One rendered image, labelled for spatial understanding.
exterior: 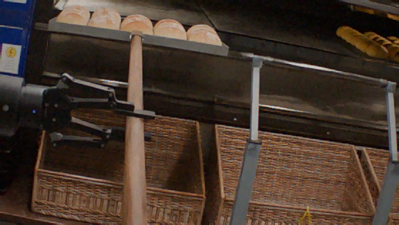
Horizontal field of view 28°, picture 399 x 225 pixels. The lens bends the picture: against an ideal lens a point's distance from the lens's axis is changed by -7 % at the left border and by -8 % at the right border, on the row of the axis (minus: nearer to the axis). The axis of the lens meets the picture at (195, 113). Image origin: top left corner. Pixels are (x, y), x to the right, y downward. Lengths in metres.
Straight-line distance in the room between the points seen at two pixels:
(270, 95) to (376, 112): 0.44
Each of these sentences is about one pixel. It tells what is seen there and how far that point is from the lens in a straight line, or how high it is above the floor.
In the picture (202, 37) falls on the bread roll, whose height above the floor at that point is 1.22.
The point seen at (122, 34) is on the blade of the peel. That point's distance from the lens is 2.47.
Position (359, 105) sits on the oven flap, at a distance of 3.14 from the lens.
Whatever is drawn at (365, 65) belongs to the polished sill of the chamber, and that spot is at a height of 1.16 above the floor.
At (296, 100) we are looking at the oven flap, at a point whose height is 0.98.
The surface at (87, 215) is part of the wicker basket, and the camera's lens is 2.63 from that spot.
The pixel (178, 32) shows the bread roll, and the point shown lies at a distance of 2.49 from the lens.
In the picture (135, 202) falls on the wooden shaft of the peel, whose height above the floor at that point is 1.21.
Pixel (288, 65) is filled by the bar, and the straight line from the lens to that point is 2.66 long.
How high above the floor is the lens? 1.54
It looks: 13 degrees down
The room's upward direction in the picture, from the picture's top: 10 degrees clockwise
